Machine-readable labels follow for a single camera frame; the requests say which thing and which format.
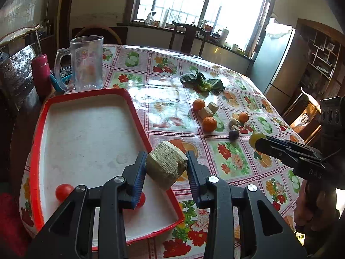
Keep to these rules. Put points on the white jar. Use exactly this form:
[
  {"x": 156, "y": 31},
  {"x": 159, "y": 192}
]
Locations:
[{"x": 223, "y": 36}]

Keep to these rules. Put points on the floral plastic tablecloth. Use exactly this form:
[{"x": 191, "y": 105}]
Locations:
[{"x": 167, "y": 97}]

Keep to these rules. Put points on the red cloth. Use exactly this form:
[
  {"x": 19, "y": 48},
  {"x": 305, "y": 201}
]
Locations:
[{"x": 9, "y": 221}]

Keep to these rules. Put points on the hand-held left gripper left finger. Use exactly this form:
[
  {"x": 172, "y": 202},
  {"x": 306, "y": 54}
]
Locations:
[{"x": 138, "y": 176}]

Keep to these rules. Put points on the green grape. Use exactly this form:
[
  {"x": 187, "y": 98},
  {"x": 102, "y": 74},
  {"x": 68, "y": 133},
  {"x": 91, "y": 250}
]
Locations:
[{"x": 254, "y": 138}]

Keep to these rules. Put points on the large green wafer block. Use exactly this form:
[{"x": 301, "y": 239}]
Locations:
[{"x": 164, "y": 164}]

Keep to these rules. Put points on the small green wafer piece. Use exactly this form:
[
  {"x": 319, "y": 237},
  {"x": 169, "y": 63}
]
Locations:
[
  {"x": 213, "y": 107},
  {"x": 234, "y": 121},
  {"x": 204, "y": 112},
  {"x": 235, "y": 129}
]

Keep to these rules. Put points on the person's right hand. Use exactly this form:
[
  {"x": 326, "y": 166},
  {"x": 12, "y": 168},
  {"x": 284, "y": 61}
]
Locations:
[{"x": 310, "y": 207}]

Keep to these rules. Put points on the red rimmed white tray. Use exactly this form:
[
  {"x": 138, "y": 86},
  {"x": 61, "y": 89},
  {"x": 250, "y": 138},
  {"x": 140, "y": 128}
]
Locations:
[{"x": 89, "y": 135}]

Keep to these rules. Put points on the clear glass mug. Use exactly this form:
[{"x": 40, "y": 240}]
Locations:
[{"x": 86, "y": 59}]

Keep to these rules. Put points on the round backed wooden chair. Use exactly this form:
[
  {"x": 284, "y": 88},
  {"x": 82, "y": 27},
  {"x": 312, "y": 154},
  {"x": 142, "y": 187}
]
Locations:
[{"x": 107, "y": 31}]

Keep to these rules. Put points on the carved wooden chair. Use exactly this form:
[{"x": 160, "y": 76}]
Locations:
[{"x": 304, "y": 118}]

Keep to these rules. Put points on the red thermos bottle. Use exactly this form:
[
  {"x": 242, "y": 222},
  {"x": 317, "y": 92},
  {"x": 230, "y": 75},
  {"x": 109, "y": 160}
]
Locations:
[{"x": 40, "y": 72}]

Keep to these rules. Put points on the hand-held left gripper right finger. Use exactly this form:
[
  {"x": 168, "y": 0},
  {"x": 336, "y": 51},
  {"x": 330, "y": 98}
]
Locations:
[{"x": 192, "y": 179}]

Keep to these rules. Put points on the blue box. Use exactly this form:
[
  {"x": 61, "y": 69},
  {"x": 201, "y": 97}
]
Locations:
[{"x": 63, "y": 77}]

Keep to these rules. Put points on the red tomato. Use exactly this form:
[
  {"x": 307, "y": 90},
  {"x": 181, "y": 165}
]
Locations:
[
  {"x": 141, "y": 199},
  {"x": 64, "y": 192}
]

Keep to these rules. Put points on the silver refrigerator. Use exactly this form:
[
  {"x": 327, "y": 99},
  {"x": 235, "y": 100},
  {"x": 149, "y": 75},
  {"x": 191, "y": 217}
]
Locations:
[{"x": 277, "y": 59}]

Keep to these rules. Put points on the green leafy vegetable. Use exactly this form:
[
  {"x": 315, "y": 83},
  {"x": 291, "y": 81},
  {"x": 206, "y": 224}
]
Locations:
[{"x": 200, "y": 82}]

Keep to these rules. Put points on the dark wooden chair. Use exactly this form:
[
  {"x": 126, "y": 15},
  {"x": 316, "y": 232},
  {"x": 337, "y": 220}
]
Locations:
[{"x": 188, "y": 36}]

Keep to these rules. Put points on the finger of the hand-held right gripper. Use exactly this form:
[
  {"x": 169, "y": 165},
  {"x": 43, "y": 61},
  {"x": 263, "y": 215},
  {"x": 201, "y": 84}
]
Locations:
[
  {"x": 291, "y": 144},
  {"x": 277, "y": 151}
]

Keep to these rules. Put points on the window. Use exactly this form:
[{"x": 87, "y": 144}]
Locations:
[{"x": 229, "y": 10}]

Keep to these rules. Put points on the wooden chair with shiny cushion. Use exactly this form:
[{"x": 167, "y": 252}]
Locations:
[{"x": 18, "y": 67}]

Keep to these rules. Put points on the dark purple plum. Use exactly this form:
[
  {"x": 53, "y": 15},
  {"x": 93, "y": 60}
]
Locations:
[{"x": 233, "y": 135}]

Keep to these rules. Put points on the orange mandarin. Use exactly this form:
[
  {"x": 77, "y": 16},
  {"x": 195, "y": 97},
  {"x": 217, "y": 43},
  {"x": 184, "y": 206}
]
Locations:
[
  {"x": 209, "y": 124},
  {"x": 199, "y": 104},
  {"x": 243, "y": 117}
]

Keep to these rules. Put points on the white plastic bag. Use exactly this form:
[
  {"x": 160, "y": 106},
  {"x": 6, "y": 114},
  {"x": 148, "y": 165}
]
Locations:
[{"x": 277, "y": 29}]

